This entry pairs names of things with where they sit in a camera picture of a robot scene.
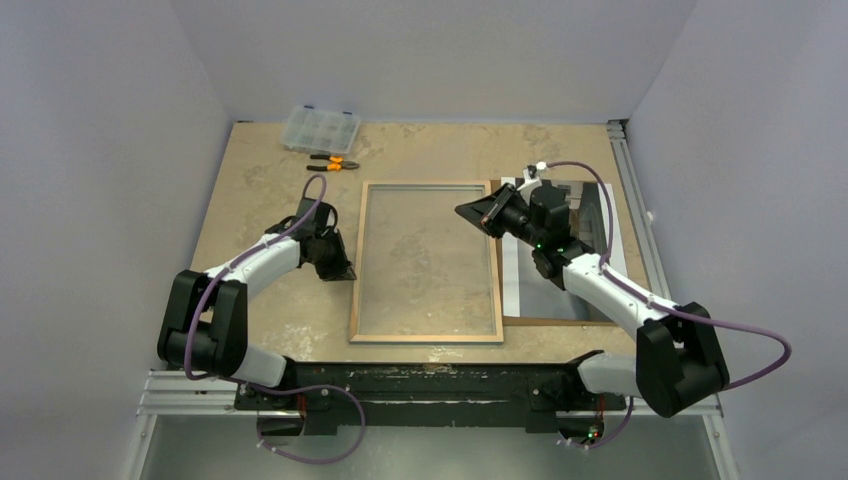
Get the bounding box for blue wooden picture frame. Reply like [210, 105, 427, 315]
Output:
[349, 180, 504, 344]

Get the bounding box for grey landscape photo print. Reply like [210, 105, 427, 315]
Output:
[529, 180, 627, 323]

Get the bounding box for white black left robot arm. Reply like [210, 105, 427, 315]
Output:
[157, 197, 356, 409]

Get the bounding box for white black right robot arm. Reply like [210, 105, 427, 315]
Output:
[455, 182, 730, 418]

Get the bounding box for brown cardboard backing board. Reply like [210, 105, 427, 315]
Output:
[496, 180, 627, 326]

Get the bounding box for orange black pliers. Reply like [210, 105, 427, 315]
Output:
[306, 154, 360, 173]

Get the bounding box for clear plastic organizer box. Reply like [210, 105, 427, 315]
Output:
[278, 105, 361, 156]

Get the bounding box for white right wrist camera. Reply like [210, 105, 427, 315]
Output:
[515, 162, 548, 196]

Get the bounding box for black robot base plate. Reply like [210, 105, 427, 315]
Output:
[235, 362, 626, 437]

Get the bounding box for aluminium front rail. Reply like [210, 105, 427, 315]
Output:
[137, 369, 723, 419]

